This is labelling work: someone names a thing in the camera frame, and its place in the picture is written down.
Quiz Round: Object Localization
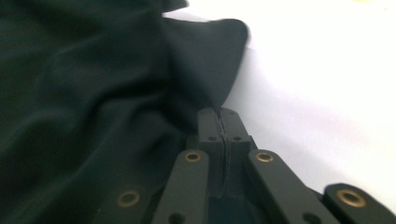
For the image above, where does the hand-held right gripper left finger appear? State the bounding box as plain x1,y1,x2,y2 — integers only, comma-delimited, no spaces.
197,107,226,198

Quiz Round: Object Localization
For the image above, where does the black and green shirt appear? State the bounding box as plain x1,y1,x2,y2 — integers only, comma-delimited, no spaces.
0,0,250,224

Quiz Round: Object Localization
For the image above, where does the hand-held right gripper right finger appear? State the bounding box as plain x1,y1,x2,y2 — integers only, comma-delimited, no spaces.
220,107,258,198

